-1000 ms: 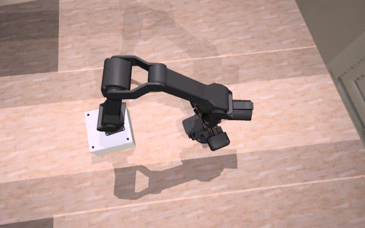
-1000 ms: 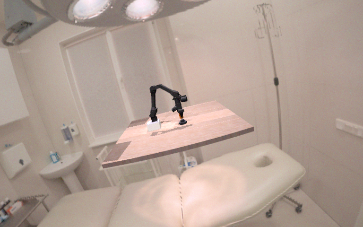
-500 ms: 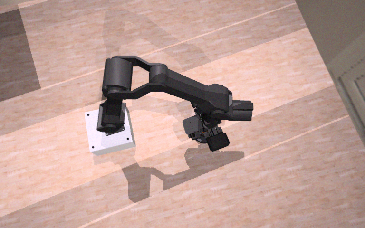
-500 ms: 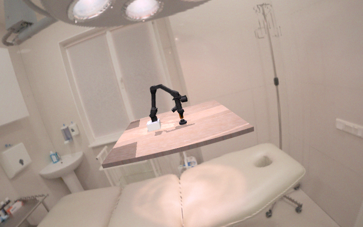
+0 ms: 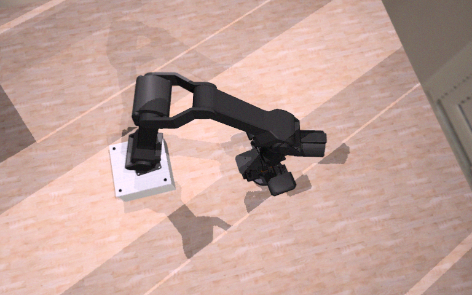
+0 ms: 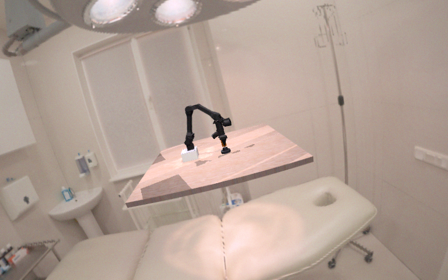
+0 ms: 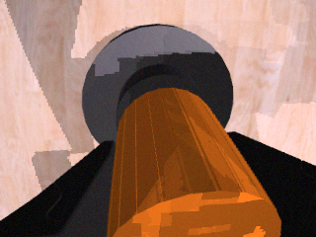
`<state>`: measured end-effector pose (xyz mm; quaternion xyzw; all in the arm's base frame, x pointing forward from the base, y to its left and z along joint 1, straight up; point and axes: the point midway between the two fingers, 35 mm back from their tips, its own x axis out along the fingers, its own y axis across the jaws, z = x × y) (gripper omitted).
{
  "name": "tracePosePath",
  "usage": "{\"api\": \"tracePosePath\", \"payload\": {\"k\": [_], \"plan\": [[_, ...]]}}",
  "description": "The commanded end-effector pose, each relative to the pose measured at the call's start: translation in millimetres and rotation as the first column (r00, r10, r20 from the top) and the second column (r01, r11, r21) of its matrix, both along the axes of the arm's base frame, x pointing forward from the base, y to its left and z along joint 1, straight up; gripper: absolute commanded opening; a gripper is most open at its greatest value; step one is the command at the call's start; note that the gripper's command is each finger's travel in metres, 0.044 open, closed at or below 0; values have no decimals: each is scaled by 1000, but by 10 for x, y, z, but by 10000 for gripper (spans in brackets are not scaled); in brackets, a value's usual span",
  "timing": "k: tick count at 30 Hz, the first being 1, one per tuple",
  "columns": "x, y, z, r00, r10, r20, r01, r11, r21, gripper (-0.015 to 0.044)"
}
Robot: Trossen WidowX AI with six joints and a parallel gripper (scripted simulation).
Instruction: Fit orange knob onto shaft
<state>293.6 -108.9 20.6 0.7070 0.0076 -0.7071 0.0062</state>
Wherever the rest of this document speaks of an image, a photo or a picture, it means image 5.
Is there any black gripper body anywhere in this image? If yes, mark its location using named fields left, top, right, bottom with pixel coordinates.
left=258, top=147, right=297, bottom=196

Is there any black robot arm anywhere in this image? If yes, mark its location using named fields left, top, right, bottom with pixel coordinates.
left=124, top=73, right=327, bottom=182

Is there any dark grey round pedestal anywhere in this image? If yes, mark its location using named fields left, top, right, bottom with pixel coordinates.
left=254, top=173, right=267, bottom=186

